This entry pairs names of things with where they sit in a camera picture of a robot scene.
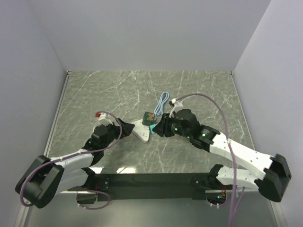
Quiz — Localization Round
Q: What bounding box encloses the white triangular power strip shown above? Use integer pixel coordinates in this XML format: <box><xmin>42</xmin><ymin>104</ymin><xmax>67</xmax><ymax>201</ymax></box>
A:
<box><xmin>132</xmin><ymin>119</ymin><xmax>150</xmax><ymax>143</ymax></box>

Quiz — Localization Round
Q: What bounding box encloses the teal cube adapter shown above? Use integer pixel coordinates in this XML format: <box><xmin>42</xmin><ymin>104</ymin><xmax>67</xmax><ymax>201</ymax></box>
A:
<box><xmin>149</xmin><ymin>124</ymin><xmax>157</xmax><ymax>134</ymax></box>

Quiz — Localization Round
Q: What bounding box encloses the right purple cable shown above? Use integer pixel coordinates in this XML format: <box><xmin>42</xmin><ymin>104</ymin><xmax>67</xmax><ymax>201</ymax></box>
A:
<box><xmin>176</xmin><ymin>93</ymin><xmax>246</xmax><ymax>227</ymax></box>

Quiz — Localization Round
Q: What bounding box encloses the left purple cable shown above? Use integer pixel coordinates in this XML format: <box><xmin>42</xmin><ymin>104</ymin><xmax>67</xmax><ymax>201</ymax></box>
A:
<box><xmin>19</xmin><ymin>111</ymin><xmax>123</xmax><ymax>208</ymax></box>

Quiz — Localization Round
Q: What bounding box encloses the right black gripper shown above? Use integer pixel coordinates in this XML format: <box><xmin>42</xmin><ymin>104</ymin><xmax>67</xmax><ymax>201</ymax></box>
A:
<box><xmin>152</xmin><ymin>112</ymin><xmax>191</xmax><ymax>139</ymax></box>

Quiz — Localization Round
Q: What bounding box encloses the light blue cable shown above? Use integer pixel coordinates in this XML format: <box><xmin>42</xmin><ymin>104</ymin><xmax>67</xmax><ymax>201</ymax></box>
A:
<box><xmin>153</xmin><ymin>92</ymin><xmax>171</xmax><ymax>116</ymax></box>

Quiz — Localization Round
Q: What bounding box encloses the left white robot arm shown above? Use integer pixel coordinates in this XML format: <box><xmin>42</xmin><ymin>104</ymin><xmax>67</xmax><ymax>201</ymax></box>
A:
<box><xmin>15</xmin><ymin>120</ymin><xmax>135</xmax><ymax>208</ymax></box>

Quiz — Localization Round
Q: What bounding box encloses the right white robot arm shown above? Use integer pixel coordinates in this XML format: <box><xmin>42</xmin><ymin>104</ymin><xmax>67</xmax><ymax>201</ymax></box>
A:
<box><xmin>153</xmin><ymin>109</ymin><xmax>292</xmax><ymax>202</ymax></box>

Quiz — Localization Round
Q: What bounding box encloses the dark green plug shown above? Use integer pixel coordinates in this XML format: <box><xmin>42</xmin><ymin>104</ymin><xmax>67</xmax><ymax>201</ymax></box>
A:
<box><xmin>142</xmin><ymin>112</ymin><xmax>156</xmax><ymax>126</ymax></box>

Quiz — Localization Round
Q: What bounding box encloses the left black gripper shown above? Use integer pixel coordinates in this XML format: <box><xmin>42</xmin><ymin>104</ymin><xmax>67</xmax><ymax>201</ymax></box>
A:
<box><xmin>101</xmin><ymin>117</ymin><xmax>134</xmax><ymax>150</ymax></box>

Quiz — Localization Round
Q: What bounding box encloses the purple cable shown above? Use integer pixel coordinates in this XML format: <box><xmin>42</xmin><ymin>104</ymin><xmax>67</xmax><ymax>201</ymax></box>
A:
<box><xmin>176</xmin><ymin>93</ymin><xmax>246</xmax><ymax>227</ymax></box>
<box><xmin>19</xmin><ymin>111</ymin><xmax>123</xmax><ymax>208</ymax></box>

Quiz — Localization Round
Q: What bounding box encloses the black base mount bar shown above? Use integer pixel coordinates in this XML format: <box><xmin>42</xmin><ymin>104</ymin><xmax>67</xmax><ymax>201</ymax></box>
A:
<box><xmin>66</xmin><ymin>172</ymin><xmax>228</xmax><ymax>204</ymax></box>

